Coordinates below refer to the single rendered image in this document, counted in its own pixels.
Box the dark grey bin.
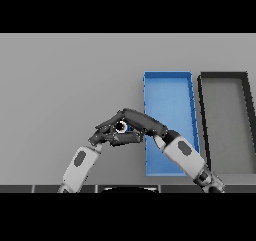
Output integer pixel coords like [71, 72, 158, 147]
[196, 71, 256, 175]

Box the blue bin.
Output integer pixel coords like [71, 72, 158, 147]
[142, 70, 201, 177]

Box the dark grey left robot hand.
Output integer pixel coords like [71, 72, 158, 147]
[87, 124, 145, 148]

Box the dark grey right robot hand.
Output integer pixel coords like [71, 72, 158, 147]
[94, 107, 177, 144]

